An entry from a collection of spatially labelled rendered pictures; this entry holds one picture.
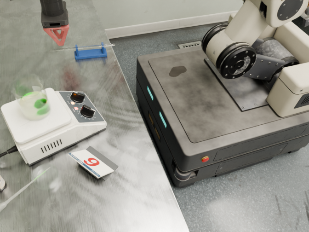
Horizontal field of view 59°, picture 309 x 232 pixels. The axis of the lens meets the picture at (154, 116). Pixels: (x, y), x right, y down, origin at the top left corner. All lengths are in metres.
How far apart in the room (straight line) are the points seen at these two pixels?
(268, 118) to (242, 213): 0.49
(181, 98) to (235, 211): 0.62
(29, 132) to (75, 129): 0.09
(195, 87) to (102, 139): 0.80
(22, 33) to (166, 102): 0.66
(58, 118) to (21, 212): 0.20
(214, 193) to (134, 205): 0.93
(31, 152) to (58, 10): 0.38
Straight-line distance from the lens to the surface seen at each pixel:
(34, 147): 0.63
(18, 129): 0.63
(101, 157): 0.65
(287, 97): 1.32
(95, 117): 0.68
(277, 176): 1.67
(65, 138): 0.65
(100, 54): 0.90
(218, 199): 1.48
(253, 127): 1.31
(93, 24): 1.06
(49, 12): 0.81
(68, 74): 0.86
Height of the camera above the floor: 1.31
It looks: 50 degrees down
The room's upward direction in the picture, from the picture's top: 6 degrees clockwise
